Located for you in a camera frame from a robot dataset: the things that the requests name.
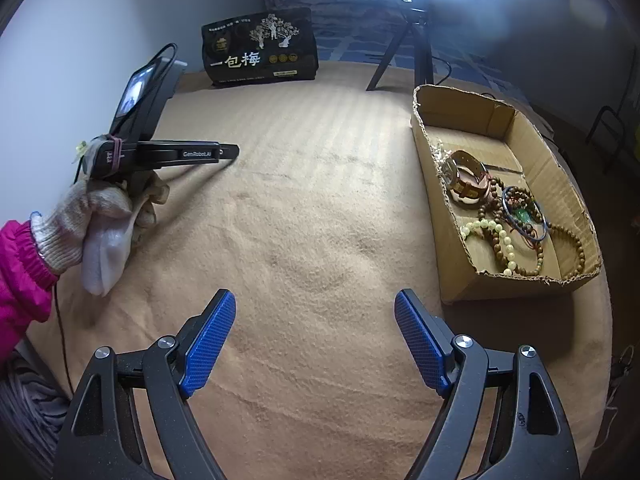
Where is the person's left hand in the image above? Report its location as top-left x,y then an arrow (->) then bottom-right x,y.
31,172 -> 171,277

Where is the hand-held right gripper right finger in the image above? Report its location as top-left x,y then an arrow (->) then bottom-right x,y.
394,288 -> 583,480

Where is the cardboard box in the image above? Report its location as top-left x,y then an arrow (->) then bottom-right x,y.
411,84 -> 603,305

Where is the jade pendant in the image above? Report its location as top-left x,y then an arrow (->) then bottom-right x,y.
510,202 -> 551,251

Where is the white cloth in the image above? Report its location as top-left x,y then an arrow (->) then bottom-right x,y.
81,212 -> 138,297

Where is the black tripod stand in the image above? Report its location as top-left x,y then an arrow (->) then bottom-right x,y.
366,0 -> 435,92

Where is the grey striped cloth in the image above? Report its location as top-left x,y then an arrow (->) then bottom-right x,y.
0,350 -> 71,480

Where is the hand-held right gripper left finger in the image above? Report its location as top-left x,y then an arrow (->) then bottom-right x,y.
52,288 -> 237,480

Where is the thin dark bangle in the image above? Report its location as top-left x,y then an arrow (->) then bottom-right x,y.
502,195 -> 550,243

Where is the cream bead bracelet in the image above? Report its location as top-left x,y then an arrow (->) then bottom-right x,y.
460,217 -> 516,273

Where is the person's left forearm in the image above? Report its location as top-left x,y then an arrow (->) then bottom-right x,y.
0,217 -> 58,361

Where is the black printed snack bag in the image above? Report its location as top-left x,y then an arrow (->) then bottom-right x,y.
201,7 -> 320,88

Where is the dark metal chair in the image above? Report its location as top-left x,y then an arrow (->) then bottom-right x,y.
585,105 -> 640,176

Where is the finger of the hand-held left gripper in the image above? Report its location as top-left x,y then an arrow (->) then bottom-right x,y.
164,143 -> 240,179

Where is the black ring light cable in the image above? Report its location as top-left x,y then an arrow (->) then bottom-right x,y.
432,55 -> 493,98

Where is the dark bead bracelet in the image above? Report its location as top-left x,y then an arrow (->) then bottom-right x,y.
501,186 -> 542,211

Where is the red strap wristwatch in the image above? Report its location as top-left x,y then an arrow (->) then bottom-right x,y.
441,150 -> 492,206

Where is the brown wooden bead necklace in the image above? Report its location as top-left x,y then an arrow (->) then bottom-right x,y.
477,175 -> 587,278

